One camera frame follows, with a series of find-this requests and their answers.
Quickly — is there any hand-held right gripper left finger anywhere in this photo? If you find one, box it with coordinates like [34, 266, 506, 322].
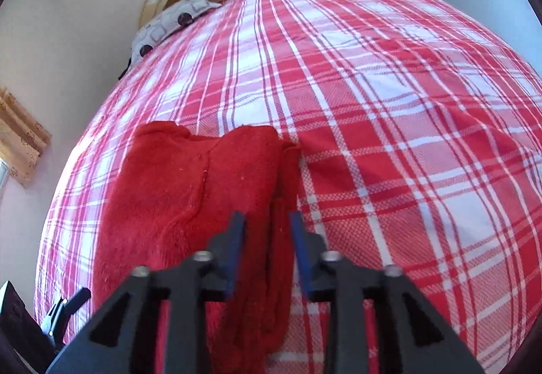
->
[46, 211, 246, 374]

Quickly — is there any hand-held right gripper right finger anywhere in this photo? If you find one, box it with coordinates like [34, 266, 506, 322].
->
[289, 211, 485, 374]

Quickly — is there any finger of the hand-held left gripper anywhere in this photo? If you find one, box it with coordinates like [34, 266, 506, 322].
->
[41, 287, 92, 344]

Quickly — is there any red knitted sweater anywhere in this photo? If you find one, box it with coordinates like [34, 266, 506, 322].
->
[91, 121, 302, 374]

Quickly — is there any red plaid bed blanket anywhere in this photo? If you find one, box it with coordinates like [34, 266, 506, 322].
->
[35, 0, 542, 374]

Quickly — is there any window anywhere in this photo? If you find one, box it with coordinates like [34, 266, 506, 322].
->
[0, 157, 12, 194]

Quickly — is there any yellow floral curtain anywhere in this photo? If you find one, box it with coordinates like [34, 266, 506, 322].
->
[0, 86, 52, 189]

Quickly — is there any grey patterned pillow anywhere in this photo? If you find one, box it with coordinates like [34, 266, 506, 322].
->
[130, 0, 223, 64]

